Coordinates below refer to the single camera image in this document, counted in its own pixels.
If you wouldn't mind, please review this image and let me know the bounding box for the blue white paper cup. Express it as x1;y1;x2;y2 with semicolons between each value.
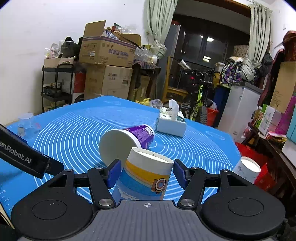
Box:
112;147;174;203

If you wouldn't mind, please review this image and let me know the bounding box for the clear plastic measuring cup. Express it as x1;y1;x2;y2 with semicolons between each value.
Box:
18;113;42;139

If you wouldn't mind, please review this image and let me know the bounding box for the purple paper cup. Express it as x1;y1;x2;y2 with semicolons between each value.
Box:
99;125;154;167

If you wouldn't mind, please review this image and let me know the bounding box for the blue silicone mat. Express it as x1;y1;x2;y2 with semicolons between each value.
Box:
1;96;241;214

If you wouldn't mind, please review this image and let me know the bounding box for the tissue box with tissue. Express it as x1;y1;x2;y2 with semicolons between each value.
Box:
156;99;187;138

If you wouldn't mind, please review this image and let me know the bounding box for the red bucket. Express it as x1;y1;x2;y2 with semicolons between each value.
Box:
206;108;219;127

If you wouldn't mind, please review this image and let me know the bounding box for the black shelf rack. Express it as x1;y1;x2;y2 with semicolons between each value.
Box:
41;62;75;113

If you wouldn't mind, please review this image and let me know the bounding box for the yellow toy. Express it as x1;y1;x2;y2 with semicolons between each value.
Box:
135;98;151;106

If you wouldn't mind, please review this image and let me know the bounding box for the wooden chair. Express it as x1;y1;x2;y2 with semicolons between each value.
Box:
162;56;189;105

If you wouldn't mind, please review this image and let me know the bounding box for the white chest freezer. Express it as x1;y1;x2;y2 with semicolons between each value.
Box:
218;82;263;143

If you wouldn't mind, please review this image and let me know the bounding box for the bicycle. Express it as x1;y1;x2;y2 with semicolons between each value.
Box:
177;59;217;125

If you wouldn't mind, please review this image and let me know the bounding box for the large cardboard box bottom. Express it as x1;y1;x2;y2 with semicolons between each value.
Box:
84;65;132;100

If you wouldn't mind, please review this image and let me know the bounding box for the teal plastic bin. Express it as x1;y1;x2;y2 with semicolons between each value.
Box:
287;96;296;143

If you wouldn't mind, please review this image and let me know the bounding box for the open cardboard box top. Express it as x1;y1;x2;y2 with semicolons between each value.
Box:
79;21;137;68

